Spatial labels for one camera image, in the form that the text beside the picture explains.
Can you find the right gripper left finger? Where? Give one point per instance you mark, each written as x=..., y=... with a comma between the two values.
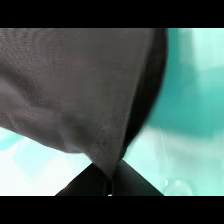
x=88, y=183

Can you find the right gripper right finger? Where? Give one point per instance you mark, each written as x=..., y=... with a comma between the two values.
x=133, y=181

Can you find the black garment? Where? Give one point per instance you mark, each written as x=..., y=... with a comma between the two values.
x=76, y=86

